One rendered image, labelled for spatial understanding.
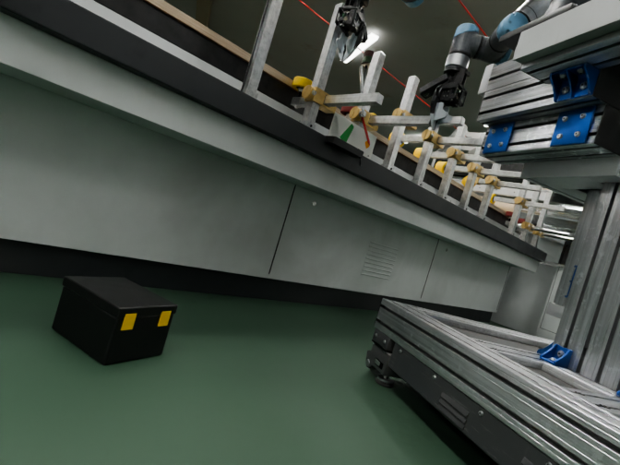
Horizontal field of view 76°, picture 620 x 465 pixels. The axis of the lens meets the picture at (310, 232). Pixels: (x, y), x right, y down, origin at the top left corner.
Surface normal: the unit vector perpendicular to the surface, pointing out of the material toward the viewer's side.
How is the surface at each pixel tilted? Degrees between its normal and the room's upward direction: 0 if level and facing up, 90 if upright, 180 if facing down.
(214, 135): 90
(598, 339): 90
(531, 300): 90
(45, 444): 0
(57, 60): 90
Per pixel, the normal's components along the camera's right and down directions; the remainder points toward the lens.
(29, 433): 0.29, -0.96
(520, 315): -0.71, -0.19
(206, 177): 0.65, 0.22
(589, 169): -0.91, -0.26
